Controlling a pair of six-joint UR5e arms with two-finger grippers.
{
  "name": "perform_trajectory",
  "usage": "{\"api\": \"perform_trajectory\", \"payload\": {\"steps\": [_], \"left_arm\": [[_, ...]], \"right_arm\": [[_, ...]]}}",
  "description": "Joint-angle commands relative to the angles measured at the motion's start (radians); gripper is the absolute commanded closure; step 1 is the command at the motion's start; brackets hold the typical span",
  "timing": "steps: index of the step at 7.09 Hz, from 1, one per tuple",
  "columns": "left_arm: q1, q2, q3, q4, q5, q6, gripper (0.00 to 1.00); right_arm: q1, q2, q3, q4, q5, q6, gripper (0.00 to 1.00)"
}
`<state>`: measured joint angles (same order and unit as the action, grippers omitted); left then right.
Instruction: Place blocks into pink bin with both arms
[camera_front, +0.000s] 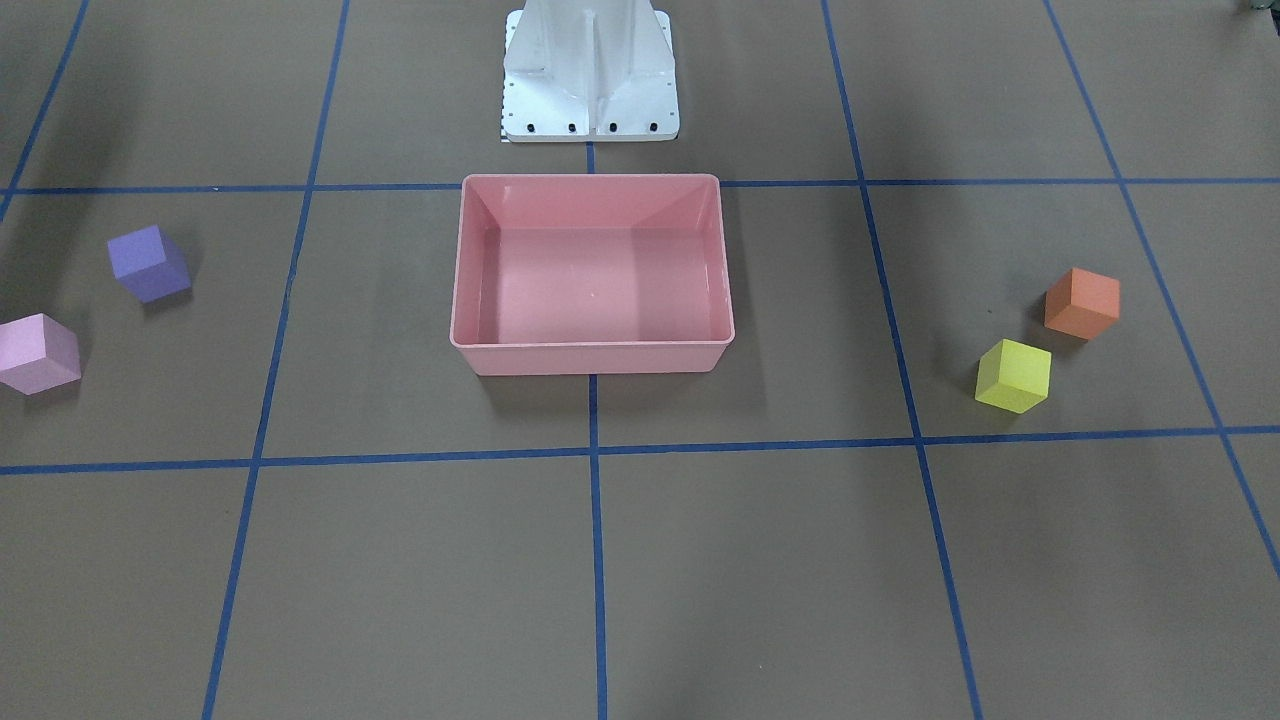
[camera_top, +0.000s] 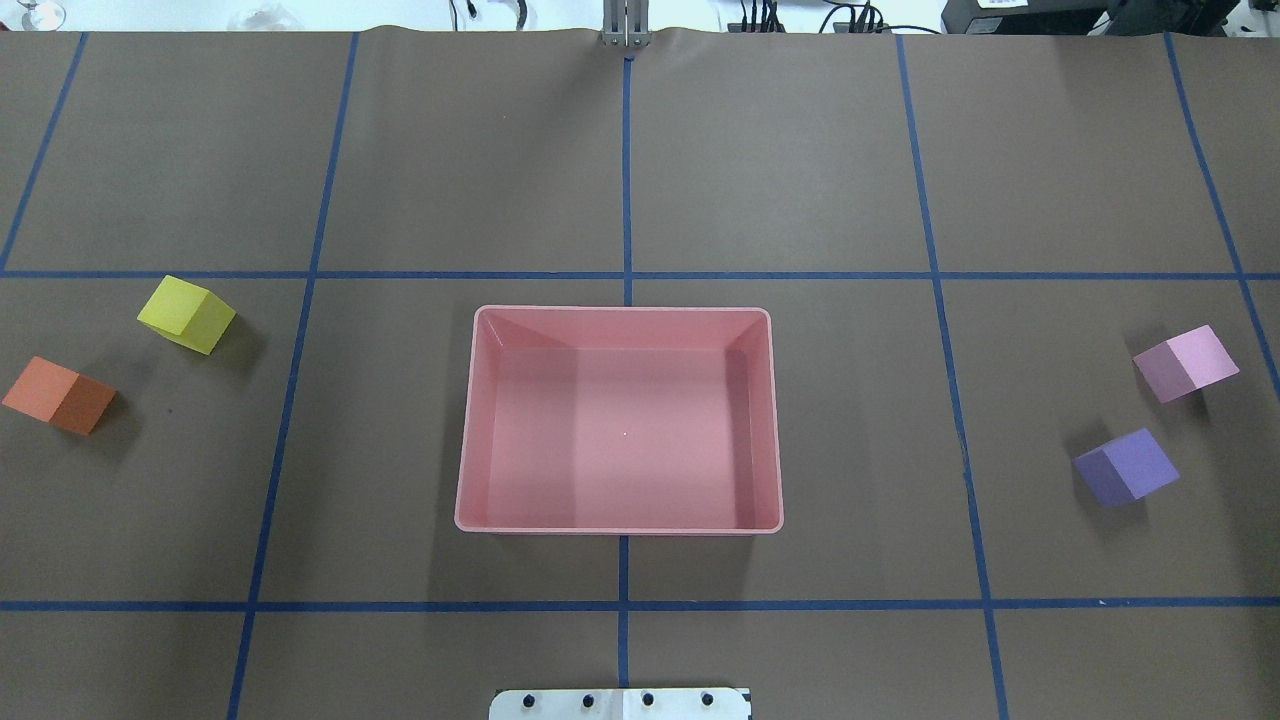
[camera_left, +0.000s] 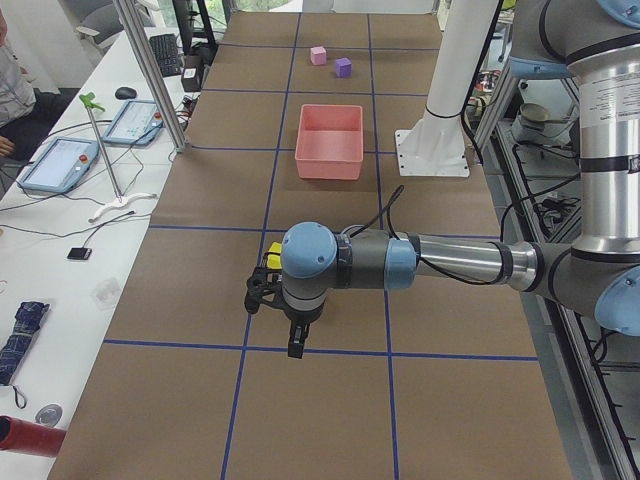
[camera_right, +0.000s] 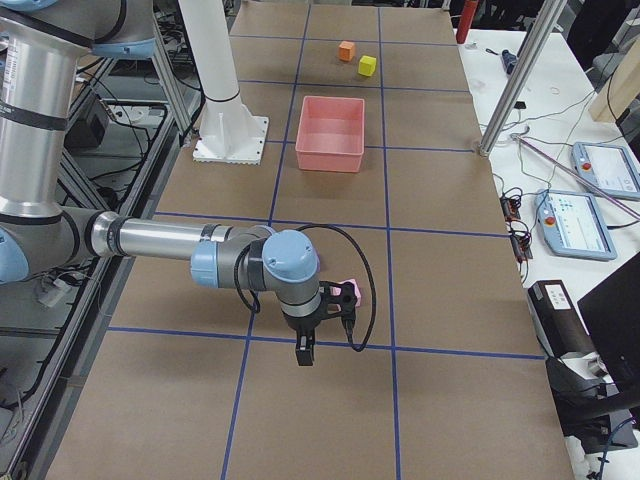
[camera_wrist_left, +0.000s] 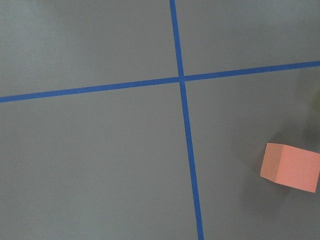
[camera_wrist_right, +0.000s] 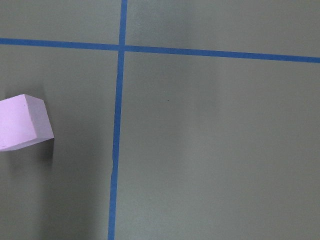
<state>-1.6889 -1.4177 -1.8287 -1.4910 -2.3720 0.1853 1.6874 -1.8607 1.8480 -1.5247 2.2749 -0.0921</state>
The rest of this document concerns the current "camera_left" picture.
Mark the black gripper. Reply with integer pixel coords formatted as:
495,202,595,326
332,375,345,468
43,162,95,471
286,309,311,358

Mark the yellow block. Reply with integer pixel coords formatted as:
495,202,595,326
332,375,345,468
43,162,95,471
265,242,282,270

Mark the purple block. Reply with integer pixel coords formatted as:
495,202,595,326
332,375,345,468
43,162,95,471
334,57,352,78

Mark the pink block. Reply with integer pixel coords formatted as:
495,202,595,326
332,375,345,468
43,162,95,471
309,46,327,66

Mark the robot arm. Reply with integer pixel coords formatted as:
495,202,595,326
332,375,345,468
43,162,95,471
425,0,502,119
280,1,639,358

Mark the pink plastic bin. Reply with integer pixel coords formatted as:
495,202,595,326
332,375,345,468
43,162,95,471
294,104,364,181

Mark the small black device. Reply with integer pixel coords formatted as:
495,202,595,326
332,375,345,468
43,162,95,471
67,247,92,261

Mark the round metal lid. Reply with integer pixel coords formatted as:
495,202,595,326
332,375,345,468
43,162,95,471
35,403,63,428

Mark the far teach pendant tablet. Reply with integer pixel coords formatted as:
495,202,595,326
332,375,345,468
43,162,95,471
102,100,163,147

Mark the teach pendant tablet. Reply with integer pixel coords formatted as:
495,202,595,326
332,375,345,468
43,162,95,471
17,137,99,193
102,100,163,147

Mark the folded blue umbrella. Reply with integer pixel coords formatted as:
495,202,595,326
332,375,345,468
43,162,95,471
1,301,50,409

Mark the near teach pendant tablet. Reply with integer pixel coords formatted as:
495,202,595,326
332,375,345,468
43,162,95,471
17,137,99,193

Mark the red cylinder bottle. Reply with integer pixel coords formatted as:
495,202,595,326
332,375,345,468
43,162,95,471
1,416,66,458

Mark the black computer mouse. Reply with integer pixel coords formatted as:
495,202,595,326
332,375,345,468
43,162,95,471
114,86,137,100

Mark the metal rod white stand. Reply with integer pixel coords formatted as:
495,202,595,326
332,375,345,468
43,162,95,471
79,92,157,224

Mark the black keyboard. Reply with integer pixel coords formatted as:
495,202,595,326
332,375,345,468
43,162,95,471
148,33,181,77

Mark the metal pan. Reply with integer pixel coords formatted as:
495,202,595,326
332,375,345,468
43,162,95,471
517,102,577,132

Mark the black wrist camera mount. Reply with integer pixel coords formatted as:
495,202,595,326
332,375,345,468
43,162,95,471
244,266,286,315

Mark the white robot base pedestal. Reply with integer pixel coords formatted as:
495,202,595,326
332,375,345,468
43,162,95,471
394,112,470,178

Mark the aluminium frame post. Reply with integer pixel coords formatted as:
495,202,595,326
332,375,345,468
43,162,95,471
114,1,187,153

